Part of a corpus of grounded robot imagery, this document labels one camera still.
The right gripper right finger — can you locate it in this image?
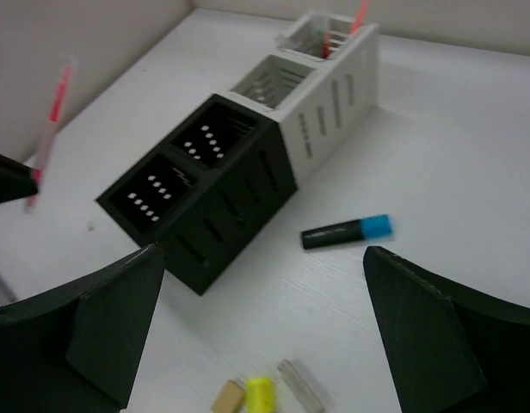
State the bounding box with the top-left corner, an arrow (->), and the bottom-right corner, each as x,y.
363,246 -> 530,412

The black two-slot container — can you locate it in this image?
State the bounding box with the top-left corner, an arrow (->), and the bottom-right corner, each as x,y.
96,95 -> 297,295

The long beige eraser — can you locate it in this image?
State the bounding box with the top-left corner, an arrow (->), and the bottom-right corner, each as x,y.
277,359 -> 326,413

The white two-slot container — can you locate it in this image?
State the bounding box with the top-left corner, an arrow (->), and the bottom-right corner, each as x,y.
224,10 -> 379,186

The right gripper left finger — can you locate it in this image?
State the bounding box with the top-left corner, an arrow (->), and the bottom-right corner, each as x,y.
0,244 -> 164,412

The small tan eraser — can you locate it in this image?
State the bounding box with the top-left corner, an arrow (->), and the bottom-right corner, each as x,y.
210,380 -> 245,413

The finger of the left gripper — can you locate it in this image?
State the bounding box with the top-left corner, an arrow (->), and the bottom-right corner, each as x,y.
0,154 -> 38,204

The yellow cap highlighter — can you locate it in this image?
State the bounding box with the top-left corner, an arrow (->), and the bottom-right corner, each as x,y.
245,376 -> 276,413

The blue cap highlighter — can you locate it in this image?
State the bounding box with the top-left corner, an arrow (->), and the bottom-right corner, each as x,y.
300,214 -> 393,250

